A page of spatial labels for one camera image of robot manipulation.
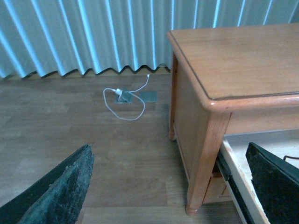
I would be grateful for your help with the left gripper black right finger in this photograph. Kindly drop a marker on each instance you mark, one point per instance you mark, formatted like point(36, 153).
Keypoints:
point(276, 184)

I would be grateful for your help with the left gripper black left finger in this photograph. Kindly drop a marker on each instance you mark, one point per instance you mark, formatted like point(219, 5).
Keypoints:
point(56, 198)

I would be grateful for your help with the wooden drawer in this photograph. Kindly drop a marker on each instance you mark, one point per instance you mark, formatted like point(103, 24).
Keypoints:
point(234, 167)
point(217, 190)

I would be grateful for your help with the light wooden nightstand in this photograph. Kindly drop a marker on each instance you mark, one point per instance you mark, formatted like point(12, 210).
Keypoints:
point(228, 81)

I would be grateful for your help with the open floor socket box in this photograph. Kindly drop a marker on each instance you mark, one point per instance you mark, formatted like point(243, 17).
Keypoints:
point(125, 98)

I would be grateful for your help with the closed floor socket cover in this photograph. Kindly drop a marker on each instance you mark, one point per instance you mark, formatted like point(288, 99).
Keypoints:
point(148, 96)

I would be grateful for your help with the pale pleated curtain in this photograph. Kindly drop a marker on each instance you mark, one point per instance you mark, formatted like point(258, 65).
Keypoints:
point(45, 36)

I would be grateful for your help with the white wall charger plug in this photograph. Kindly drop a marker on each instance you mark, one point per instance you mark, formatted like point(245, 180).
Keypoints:
point(117, 91)

